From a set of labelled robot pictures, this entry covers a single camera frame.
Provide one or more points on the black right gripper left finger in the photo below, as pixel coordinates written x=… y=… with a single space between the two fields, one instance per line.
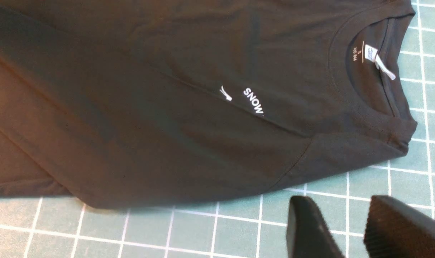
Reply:
x=307 y=234

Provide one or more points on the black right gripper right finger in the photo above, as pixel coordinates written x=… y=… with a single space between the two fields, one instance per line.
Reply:
x=396 y=230

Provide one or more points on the dark gray long-sleeved shirt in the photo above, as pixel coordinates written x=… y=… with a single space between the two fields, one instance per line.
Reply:
x=145 y=103

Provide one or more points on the teal grid table mat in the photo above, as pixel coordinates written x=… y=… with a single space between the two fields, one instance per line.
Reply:
x=252 y=227

